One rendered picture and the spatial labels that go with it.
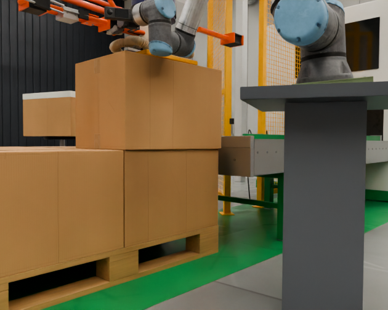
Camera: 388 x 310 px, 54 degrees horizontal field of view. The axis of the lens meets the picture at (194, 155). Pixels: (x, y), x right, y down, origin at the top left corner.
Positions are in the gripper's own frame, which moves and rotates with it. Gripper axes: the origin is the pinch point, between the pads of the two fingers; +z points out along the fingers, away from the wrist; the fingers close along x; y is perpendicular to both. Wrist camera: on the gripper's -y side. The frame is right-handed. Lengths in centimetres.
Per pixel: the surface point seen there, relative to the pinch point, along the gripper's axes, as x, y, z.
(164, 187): -72, 17, -18
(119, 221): -84, -7, -17
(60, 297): -107, -33, -17
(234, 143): -53, 62, -24
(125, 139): -51, -5, -19
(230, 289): -110, 19, -53
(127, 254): -98, -4, -18
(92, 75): -22.5, -4.2, 5.2
